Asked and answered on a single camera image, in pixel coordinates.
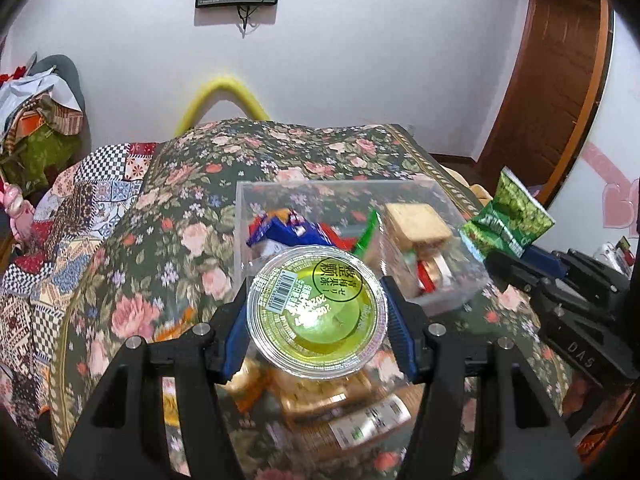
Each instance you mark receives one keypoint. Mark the pink heart sticker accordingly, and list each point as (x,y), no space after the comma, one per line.
(617,200)

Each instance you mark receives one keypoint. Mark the clear plastic container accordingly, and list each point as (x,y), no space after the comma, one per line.
(450,280)

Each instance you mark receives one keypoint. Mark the blue snack packet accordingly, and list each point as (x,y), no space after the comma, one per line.
(285,230)

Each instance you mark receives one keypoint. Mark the white sliding wardrobe door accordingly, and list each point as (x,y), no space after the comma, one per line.
(625,110)

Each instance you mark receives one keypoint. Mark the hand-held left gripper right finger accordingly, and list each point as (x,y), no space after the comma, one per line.
(401,327)

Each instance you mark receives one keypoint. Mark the green jelly cup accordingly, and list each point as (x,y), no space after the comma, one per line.
(317,310)

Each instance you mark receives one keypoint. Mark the green-edged pastry packet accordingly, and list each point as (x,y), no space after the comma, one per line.
(367,235)

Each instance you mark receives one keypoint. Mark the brown bun packet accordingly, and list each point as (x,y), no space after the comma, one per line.
(250,385)

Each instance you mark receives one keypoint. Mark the beige cracker packet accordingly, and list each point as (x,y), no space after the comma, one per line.
(412,225)

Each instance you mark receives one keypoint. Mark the teal chair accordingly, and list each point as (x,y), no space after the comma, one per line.
(67,72)

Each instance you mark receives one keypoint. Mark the pink plush toy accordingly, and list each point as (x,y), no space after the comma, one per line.
(17,210)

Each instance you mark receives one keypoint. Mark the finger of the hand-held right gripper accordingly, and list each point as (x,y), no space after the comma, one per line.
(517,275)
(555,261)

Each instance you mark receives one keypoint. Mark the green snack packet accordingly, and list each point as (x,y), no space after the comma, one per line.
(510,215)

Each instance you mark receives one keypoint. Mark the pile of clothes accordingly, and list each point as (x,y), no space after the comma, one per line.
(35,125)

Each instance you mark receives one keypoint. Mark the orange cake packet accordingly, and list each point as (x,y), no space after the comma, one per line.
(327,397)

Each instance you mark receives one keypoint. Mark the patchwork quilt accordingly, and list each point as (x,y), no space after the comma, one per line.
(60,240)

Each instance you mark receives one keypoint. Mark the yellow bedding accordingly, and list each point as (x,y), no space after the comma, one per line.
(475,190)

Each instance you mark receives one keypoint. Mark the brown wooden door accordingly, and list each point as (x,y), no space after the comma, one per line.
(555,80)

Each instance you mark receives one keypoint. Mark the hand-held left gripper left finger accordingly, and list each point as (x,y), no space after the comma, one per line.
(235,342)

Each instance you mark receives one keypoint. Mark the red snack packet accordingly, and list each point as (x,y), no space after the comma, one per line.
(432,272)

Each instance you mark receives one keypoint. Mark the long bread packet green label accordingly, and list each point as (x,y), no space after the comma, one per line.
(370,420)

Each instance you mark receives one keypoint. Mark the yellow foam tube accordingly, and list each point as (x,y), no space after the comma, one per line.
(220,85)

